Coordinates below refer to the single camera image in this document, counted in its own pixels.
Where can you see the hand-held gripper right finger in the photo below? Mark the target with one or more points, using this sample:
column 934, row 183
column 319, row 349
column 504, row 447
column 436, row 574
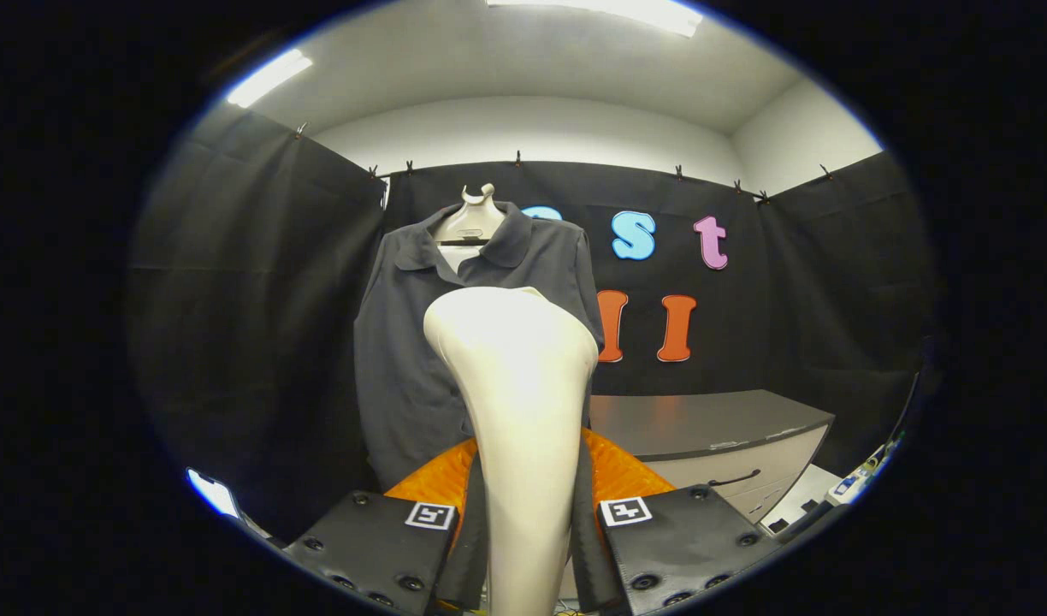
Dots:
column 585, row 556

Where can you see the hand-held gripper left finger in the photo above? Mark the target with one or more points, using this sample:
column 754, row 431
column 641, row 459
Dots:
column 472, row 556

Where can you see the white garment steamer head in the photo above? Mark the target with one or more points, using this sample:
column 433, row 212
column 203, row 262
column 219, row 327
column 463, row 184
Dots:
column 523, row 411

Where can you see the dark grey button shirt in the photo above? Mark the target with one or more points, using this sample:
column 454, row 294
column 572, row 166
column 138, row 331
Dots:
column 395, row 359

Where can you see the beige clothes hanger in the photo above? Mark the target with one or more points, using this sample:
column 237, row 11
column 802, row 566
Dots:
column 472, row 224

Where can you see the beige cabinet with grey top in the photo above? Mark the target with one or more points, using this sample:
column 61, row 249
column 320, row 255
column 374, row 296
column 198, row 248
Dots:
column 703, row 423

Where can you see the cluttered white side desk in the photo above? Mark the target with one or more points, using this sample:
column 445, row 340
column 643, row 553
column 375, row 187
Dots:
column 810, row 496

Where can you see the smartphone with lit screen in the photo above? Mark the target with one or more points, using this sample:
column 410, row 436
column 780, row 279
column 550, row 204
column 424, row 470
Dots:
column 212, row 493

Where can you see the black backdrop cloth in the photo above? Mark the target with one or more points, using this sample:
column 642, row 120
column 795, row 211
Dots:
column 250, row 342

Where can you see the row of black clips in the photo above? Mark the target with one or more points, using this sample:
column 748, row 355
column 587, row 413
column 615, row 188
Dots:
column 517, row 159

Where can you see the narrow ceiling light strip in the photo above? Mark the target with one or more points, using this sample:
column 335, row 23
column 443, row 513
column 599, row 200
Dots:
column 269, row 79

